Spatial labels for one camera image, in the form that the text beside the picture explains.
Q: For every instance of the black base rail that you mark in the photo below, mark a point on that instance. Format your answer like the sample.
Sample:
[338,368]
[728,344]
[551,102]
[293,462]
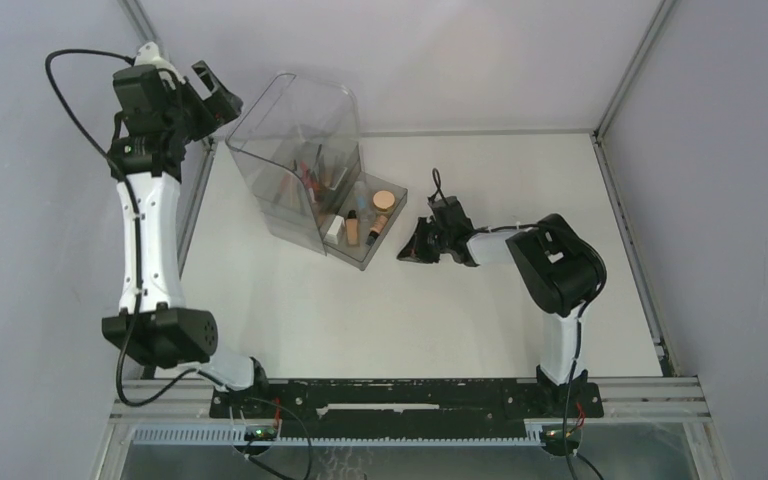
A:
[410,409]

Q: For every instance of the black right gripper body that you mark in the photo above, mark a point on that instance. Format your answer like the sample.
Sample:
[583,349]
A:
[430,242]

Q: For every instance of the clear liquid bottle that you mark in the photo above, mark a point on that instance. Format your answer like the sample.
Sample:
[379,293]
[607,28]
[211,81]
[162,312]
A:
[364,210]

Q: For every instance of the cream jar gold lid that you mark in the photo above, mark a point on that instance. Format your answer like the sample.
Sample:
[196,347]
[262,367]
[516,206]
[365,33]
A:
[384,202]

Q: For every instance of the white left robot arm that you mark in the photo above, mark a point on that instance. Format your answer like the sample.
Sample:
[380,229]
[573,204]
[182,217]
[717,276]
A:
[153,325]

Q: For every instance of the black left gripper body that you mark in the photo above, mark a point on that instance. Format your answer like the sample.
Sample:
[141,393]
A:
[189,114]

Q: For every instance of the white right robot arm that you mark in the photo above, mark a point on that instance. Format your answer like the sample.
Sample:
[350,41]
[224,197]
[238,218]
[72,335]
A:
[562,273]

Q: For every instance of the clear acrylic makeup organizer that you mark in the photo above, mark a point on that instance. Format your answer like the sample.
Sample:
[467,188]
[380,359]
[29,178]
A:
[286,123]

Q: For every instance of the red lip pencil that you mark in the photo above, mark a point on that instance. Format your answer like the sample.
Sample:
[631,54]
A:
[310,183]

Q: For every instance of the BB cream tube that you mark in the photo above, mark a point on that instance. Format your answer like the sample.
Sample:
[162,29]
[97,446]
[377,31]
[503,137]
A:
[376,229]

